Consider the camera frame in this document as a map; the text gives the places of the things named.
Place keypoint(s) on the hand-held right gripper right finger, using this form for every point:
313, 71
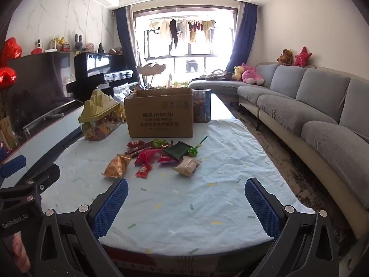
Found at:
262, 209

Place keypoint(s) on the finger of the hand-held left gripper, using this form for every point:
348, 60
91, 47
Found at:
43, 180
13, 166

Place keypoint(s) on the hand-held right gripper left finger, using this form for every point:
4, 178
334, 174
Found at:
111, 207

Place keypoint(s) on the orange triangular snack packet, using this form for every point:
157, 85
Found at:
115, 167

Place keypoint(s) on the small red candy packet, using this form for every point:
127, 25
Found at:
143, 170

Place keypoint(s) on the red snack packet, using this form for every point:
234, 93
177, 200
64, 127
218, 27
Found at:
165, 159
147, 157

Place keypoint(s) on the red striped stick packets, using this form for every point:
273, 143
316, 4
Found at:
137, 144

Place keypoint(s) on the green candy packet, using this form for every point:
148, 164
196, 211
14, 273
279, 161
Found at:
157, 143

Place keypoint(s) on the beige snack packet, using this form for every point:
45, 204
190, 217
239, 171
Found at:
187, 166

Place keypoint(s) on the dark green snack packet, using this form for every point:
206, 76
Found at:
176, 150

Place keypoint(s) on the green lollipop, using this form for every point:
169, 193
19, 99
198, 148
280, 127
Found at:
191, 151

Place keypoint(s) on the brown cardboard box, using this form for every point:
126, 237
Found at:
158, 115

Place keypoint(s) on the person's left hand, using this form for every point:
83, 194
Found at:
19, 251

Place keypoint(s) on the yellow printed bag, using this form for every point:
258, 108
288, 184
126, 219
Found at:
7, 132

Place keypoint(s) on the light blue tablecloth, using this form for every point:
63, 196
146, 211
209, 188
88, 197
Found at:
187, 207

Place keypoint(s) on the flat screen television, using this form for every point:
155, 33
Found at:
37, 89

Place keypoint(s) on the red heart balloon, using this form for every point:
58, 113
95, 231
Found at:
7, 77
12, 50

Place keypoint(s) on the grey sectional sofa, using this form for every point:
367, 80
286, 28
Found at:
317, 112

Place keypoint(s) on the clear plastic nut bag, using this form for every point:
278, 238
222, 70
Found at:
124, 89

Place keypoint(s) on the clear round snack jar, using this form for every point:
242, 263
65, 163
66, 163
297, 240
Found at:
201, 106

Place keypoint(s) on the white and red figurine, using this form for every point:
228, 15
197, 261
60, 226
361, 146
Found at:
37, 47

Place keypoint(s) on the black upright piano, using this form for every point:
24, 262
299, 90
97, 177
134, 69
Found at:
95, 69

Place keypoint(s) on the small red box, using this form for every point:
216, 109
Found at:
66, 47

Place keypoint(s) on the yellow ornament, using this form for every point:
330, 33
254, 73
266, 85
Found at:
56, 43

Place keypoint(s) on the pink plush toy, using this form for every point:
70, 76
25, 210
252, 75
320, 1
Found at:
250, 73

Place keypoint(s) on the yellow plush toy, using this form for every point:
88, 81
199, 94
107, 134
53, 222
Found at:
237, 73

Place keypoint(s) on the beige handbag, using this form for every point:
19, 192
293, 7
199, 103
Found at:
219, 76

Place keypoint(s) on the small plush doll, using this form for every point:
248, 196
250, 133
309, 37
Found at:
90, 47

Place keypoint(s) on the black metronome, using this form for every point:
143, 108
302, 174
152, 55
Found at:
101, 48

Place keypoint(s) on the brown stuffed toys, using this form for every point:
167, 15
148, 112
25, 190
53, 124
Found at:
116, 51

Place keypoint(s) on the brown plush toy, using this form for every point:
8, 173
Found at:
286, 57

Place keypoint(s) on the pink star cushion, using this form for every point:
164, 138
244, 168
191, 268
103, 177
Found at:
302, 57

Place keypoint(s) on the hanging blue jeans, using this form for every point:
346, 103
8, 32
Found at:
192, 65

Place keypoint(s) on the blue window curtain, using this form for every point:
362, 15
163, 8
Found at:
125, 40
242, 37

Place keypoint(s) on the row of hanging clothes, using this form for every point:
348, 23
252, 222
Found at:
178, 30

